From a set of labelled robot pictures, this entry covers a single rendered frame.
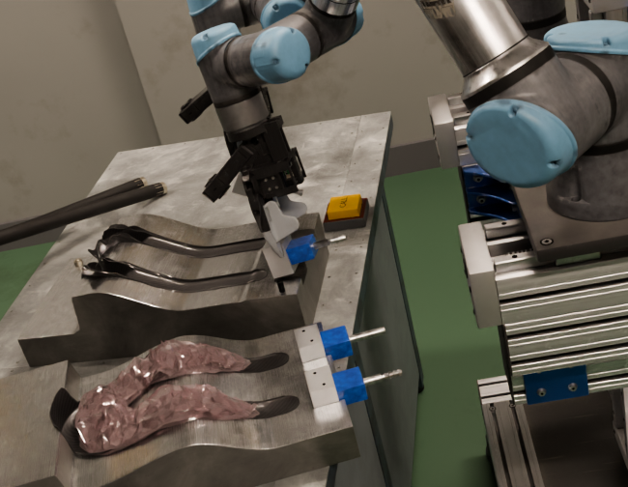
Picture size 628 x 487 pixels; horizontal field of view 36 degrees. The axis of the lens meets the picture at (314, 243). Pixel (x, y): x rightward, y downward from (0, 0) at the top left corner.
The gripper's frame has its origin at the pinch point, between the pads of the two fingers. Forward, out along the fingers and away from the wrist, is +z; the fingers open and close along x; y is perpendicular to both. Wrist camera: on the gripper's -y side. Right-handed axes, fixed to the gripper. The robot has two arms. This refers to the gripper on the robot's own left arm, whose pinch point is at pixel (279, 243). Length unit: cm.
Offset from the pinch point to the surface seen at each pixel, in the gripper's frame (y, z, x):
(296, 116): -50, 26, 211
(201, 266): -17.0, 2.5, 6.0
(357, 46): -20, 8, 212
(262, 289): -3.9, 5.1, -4.5
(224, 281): -11.7, 4.2, 0.7
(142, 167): -50, -3, 70
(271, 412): 0.5, 13.4, -29.2
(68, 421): -29.1, 7.4, -30.4
